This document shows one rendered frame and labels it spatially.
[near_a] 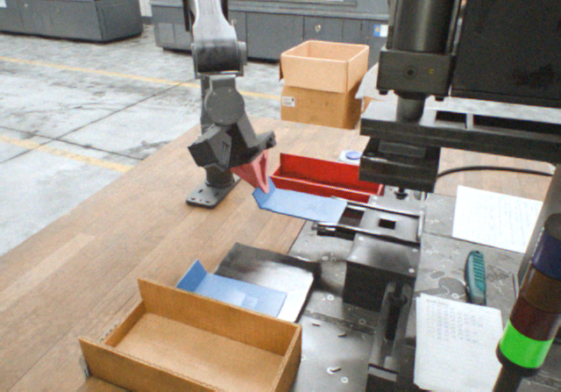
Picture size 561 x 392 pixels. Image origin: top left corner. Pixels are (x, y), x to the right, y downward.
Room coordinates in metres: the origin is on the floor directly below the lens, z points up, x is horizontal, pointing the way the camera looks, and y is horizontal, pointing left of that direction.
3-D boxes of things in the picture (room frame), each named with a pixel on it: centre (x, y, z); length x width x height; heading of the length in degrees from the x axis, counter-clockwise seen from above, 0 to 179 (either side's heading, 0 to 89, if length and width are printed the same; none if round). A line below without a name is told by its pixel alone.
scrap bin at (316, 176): (0.81, -0.10, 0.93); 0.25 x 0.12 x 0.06; 69
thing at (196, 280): (0.47, 0.07, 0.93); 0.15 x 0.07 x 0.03; 71
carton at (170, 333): (0.36, 0.11, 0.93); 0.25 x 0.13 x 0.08; 69
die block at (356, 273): (0.56, -0.18, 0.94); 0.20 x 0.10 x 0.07; 159
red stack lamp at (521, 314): (0.27, -0.23, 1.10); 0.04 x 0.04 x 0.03
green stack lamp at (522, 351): (0.27, -0.23, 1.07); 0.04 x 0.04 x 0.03
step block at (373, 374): (0.32, -0.12, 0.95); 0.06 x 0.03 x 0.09; 159
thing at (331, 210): (0.63, -0.04, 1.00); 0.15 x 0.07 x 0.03; 68
